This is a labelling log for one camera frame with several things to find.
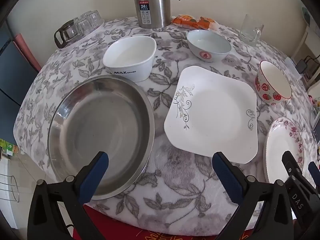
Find stainless steel basin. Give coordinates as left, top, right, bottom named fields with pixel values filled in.
left=47, top=74, right=156, bottom=200

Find pink floral round plate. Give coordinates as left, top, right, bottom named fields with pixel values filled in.
left=263, top=117, right=306, bottom=184

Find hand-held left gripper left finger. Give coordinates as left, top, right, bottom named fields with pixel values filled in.
left=27, top=151, right=109, bottom=240

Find pale blue bowl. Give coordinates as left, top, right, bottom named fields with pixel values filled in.
left=186, top=29, right=232, bottom=63

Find glass teapot black handle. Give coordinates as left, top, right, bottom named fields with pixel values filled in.
left=54, top=18, right=80, bottom=49

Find red cloth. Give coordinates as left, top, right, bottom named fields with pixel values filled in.
left=82, top=204, right=250, bottom=240

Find stainless steel thermos jug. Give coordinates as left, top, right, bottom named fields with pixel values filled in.
left=134, top=0, right=182, bottom=29

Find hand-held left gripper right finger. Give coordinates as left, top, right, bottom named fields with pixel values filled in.
left=212, top=151, right=294, bottom=240

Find wire rack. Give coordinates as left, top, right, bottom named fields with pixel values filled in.
left=0, top=174, right=20, bottom=203

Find pink board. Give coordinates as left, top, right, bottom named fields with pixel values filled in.
left=14, top=34, right=42, bottom=72

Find white square bowl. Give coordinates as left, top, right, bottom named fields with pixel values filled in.
left=103, top=35, right=157, bottom=83

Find small colourful trinkets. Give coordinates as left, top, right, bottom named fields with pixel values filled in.
left=309, top=95, right=320, bottom=111

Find clear glass mug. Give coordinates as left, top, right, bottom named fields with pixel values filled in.
left=239, top=14, right=265, bottom=47

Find green box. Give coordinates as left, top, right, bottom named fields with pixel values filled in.
left=0, top=139, right=19, bottom=159

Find white square plate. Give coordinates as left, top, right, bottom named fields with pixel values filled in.
left=164, top=65, right=258, bottom=165

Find grey floral blanket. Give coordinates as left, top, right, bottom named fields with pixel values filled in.
left=14, top=17, right=320, bottom=230

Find dark blue cabinet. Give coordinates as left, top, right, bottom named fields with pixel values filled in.
left=0, top=27, right=38, bottom=145

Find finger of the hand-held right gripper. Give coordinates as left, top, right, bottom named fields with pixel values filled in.
left=308, top=161, right=320, bottom=188
left=282, top=151, right=304, bottom=180

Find orange snack packet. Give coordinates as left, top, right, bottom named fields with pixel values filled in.
left=197, top=16, right=217, bottom=30
left=171, top=15, right=200, bottom=28

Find strawberry print bowl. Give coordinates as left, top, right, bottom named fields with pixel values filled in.
left=255, top=60, right=292, bottom=105

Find black power adapter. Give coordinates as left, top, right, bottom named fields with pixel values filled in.
left=296, top=60, right=309, bottom=74

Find white shelf unit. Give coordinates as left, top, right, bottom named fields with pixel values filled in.
left=287, top=25, right=320, bottom=85

